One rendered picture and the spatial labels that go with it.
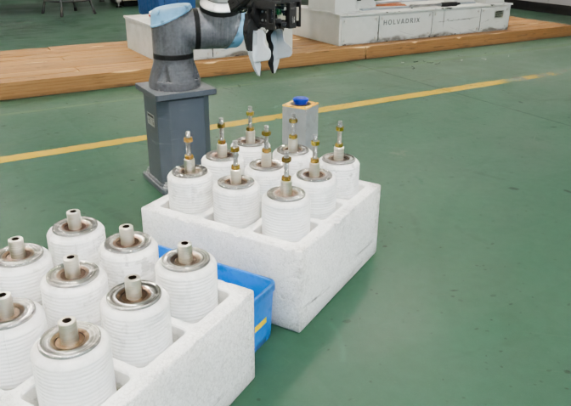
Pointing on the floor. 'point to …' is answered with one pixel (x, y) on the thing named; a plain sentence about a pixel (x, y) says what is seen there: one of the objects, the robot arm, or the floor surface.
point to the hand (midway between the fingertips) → (263, 67)
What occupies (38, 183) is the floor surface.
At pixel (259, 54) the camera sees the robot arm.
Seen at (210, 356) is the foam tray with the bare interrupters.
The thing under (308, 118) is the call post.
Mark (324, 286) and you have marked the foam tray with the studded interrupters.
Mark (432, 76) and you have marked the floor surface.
